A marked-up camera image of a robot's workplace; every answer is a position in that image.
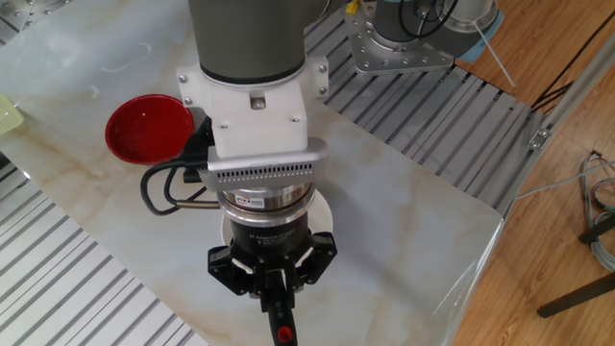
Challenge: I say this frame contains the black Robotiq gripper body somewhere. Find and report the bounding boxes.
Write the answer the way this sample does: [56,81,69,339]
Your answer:
[229,218,311,279]

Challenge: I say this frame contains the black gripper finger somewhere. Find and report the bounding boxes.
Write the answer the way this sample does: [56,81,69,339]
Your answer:
[208,244,269,312]
[283,232,338,309]

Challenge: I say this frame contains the black ladle red accents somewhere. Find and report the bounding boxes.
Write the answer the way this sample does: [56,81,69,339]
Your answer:
[266,287,298,346]

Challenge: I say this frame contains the white ceramic bowl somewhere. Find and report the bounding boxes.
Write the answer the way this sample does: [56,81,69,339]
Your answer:
[220,189,334,297]

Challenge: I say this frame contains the red bowl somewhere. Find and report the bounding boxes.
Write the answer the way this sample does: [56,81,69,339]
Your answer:
[104,93,196,166]

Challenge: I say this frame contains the silver force torque sensor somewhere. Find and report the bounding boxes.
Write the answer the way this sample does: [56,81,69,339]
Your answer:
[216,182,317,227]

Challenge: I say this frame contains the marble pattern table mat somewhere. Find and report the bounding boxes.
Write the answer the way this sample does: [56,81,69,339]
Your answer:
[0,0,504,346]

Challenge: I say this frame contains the black furniture leg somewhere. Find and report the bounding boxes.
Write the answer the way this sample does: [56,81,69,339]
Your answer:
[536,271,615,319]
[578,213,615,245]

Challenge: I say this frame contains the yellow green plastic basket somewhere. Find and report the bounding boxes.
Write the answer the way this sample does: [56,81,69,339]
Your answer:
[0,94,25,136]

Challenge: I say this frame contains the white zip tie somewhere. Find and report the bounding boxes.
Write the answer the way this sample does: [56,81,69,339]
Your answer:
[473,18,516,88]

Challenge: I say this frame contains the silver screwed plate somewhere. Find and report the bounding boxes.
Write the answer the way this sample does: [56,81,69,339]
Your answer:
[0,0,73,47]

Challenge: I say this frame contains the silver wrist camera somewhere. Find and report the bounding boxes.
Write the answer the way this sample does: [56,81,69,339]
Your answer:
[197,136,331,193]

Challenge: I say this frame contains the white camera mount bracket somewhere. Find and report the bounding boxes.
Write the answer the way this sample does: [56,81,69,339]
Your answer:
[176,55,331,159]

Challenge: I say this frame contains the black wrist cable bundle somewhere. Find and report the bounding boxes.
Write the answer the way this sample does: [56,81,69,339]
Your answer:
[139,114,227,216]

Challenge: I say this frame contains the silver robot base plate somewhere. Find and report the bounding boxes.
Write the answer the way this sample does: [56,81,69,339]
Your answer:
[344,2,455,76]

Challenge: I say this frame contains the black base cable loop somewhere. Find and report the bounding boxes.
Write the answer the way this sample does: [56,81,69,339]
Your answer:
[398,0,460,40]

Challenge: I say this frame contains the steel corner bracket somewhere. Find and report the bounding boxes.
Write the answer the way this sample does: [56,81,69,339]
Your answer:
[528,127,553,153]

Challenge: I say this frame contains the light grey cable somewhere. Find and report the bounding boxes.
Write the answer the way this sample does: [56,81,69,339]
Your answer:
[516,161,615,201]

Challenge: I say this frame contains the grey cable bundle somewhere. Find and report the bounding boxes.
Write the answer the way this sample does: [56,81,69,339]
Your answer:
[578,151,615,273]

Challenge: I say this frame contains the black floor cables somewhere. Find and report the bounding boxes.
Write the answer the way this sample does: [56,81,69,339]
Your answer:
[530,9,615,114]

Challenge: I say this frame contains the aluminium frame beam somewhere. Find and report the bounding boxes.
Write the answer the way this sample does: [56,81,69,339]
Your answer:
[494,31,615,217]

